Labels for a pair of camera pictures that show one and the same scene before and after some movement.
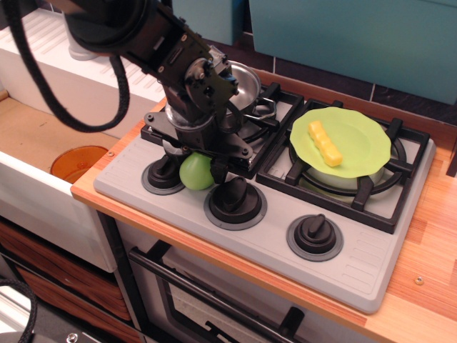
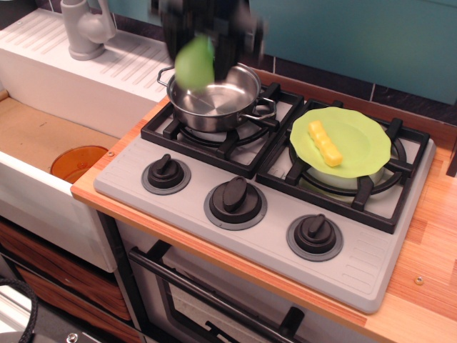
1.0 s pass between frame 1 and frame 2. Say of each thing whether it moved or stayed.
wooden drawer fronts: stayed
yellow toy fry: stayed
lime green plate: stayed
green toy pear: moved
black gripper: moved
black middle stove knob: stayed
